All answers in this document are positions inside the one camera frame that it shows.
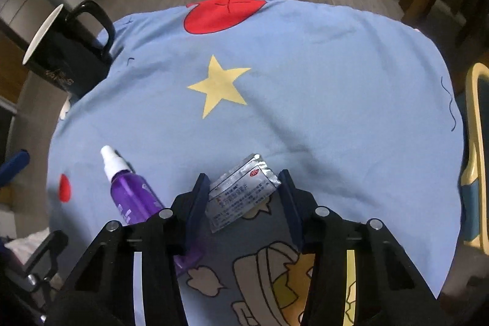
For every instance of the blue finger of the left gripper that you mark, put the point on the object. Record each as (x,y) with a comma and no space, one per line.
(14,165)

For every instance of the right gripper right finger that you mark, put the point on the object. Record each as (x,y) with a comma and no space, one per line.
(287,191)

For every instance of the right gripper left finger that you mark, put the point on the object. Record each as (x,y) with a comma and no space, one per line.
(198,199)

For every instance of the silver foil packet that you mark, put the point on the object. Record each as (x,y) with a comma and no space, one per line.
(239,191)

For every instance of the yellow rimmed teal trash bin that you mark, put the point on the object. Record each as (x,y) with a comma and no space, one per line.
(473,104)

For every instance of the white fluffy blanket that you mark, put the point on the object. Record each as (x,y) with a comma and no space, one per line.
(23,248)

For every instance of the purple spray bottle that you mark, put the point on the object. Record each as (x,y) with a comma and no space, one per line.
(137,202)

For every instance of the light blue cartoon cloth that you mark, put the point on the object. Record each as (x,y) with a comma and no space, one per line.
(359,109)

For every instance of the black ceramic mug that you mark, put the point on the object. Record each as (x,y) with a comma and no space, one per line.
(64,53)

